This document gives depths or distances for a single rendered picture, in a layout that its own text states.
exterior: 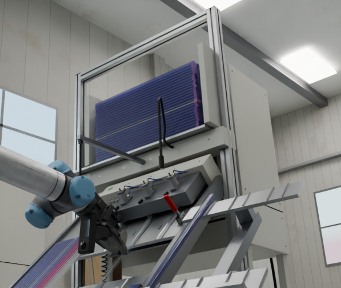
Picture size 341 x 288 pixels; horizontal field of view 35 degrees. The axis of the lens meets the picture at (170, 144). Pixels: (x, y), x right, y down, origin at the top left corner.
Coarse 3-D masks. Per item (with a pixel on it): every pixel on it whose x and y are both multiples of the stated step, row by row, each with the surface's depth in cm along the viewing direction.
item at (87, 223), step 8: (88, 216) 157; (96, 216) 158; (88, 224) 156; (96, 224) 157; (80, 232) 157; (88, 232) 155; (80, 240) 155; (88, 240) 153; (80, 248) 154; (88, 248) 152
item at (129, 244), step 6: (150, 216) 181; (144, 228) 176; (138, 234) 173; (132, 240) 170; (126, 246) 168; (120, 258) 163; (114, 264) 160; (108, 270) 158; (102, 276) 156; (108, 276) 157; (102, 282) 154
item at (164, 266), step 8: (208, 200) 150; (200, 208) 148; (200, 216) 144; (192, 224) 140; (184, 232) 137; (184, 240) 135; (176, 248) 131; (168, 256) 129; (168, 264) 126; (160, 272) 123; (152, 280) 121
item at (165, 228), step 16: (80, 224) 215; (128, 224) 188; (160, 224) 174; (176, 224) 167; (64, 240) 207; (128, 240) 175; (144, 240) 168; (160, 240) 163; (96, 256) 179; (112, 256) 181
